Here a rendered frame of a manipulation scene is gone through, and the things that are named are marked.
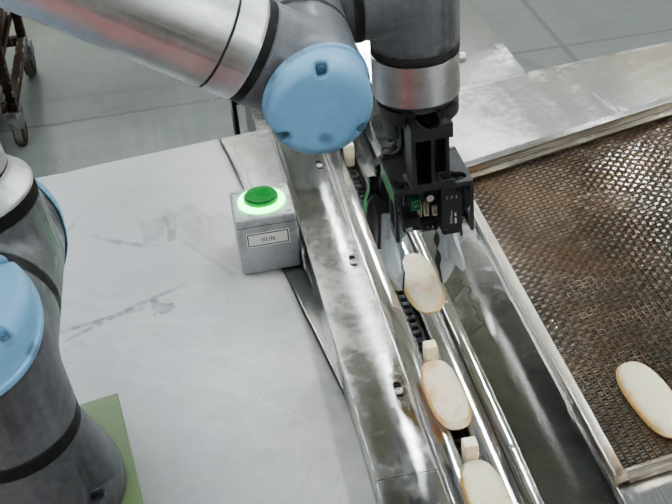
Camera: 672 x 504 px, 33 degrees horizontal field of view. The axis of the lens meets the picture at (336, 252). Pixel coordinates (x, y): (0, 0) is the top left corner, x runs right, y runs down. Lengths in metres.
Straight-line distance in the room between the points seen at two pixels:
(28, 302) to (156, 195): 0.63
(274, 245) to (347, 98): 0.56
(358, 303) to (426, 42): 0.37
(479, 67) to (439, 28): 0.85
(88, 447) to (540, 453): 0.41
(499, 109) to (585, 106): 0.12
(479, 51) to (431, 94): 0.88
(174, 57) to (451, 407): 0.47
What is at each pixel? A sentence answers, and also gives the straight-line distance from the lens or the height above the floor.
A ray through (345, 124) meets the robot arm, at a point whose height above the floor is 1.22.
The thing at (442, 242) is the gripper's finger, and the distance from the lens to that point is 1.07.
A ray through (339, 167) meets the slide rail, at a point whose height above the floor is 0.85.
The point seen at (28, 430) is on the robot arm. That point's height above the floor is 0.99.
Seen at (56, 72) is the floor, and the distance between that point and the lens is 3.93.
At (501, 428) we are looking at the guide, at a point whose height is 0.86.
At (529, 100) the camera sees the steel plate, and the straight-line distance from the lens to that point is 1.65.
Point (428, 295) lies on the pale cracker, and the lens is 1.08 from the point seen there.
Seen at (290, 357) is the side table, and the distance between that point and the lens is 1.19.
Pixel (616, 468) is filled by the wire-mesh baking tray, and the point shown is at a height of 0.89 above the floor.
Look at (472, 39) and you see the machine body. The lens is 1.85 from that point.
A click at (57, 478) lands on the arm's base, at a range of 0.96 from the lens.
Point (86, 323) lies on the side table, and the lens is 1.29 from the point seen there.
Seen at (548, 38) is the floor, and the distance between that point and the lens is 3.83.
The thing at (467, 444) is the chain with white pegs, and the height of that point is 0.87.
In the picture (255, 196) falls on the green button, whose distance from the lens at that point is 1.29.
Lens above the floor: 1.58
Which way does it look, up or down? 35 degrees down
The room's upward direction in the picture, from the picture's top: 5 degrees counter-clockwise
